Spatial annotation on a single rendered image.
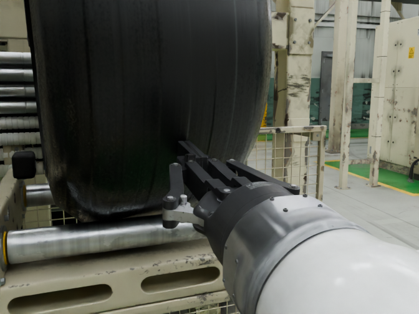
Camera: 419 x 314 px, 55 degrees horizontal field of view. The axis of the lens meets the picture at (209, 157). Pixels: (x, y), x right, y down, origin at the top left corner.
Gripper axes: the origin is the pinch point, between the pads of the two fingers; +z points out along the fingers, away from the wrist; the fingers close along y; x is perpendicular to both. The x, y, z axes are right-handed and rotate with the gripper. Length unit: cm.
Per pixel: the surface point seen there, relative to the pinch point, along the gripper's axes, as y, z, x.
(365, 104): -781, 861, 157
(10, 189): 22.6, 26.5, 11.9
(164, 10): 2.7, 2.6, -16.2
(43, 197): 18.3, 37.4, 18.3
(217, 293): -6.9, 6.3, 23.8
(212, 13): -2.9, 3.0, -16.3
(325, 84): -648, 876, 102
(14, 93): 24, 60, 1
